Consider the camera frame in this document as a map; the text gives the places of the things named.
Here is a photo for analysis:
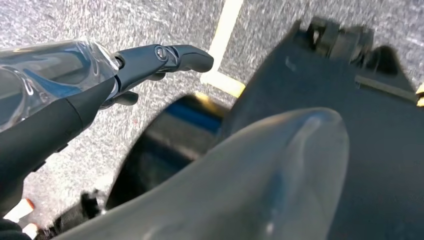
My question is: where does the yellow floor tape square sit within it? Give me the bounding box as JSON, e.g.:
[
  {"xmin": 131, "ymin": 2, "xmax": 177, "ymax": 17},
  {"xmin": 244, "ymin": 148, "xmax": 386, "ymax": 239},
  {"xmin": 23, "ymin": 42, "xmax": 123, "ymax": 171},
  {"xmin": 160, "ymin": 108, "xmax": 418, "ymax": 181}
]
[{"xmin": 199, "ymin": 0, "xmax": 247, "ymax": 99}]

